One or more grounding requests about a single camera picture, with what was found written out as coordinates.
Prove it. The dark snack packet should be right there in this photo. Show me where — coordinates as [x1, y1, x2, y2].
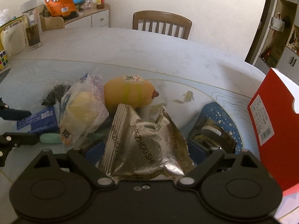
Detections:
[187, 116, 237, 154]

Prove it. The red lid jar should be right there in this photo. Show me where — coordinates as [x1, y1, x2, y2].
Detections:
[96, 0, 105, 9]

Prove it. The hanging tote bag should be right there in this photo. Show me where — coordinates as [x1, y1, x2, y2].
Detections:
[270, 13, 285, 32]

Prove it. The white drawer cabinet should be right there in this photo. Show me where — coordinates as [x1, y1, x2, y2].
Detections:
[64, 3, 110, 29]

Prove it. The white electric kettle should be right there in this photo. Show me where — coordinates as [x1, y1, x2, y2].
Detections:
[1, 21, 26, 58]

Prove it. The red cardboard box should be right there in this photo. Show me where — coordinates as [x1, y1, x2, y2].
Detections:
[248, 68, 298, 196]

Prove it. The wooden chair far side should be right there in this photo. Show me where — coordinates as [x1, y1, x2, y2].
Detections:
[132, 10, 193, 39]

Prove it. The blue small packet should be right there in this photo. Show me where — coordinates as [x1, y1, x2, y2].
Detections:
[16, 107, 59, 133]

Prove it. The black crinkled small packet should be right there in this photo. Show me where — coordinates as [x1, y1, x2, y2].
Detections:
[41, 84, 71, 107]

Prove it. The glass bottle dark liquid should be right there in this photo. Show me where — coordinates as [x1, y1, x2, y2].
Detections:
[22, 8, 42, 50]

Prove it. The silver foil snack bag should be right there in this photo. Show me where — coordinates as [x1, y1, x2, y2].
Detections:
[99, 104, 195, 180]

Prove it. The yellow squishy bun toy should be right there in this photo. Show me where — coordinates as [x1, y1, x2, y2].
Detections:
[104, 75, 159, 112]

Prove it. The grey wall cabinet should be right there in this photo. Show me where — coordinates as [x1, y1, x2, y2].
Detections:
[253, 0, 298, 74]

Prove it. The rubiks cube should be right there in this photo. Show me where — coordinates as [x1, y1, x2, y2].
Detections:
[0, 50, 8, 70]

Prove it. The clear bag yellow bread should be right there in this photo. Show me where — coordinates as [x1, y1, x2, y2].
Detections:
[59, 72, 109, 149]

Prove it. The dark wooden door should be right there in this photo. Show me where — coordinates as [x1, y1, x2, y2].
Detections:
[245, 0, 275, 65]

